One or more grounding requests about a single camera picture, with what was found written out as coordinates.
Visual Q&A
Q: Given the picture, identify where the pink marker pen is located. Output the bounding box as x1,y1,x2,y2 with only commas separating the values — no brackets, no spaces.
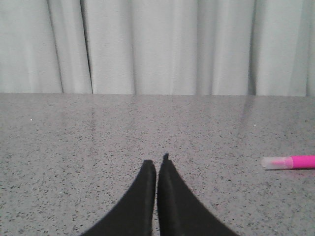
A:
261,155,315,170

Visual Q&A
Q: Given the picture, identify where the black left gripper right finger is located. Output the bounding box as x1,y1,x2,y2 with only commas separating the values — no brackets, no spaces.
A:
157,153,237,236

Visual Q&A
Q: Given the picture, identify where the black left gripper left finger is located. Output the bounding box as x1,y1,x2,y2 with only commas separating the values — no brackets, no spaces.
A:
83,160,156,236

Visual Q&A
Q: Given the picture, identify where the white curtain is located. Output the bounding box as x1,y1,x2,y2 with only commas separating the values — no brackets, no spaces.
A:
0,0,315,96

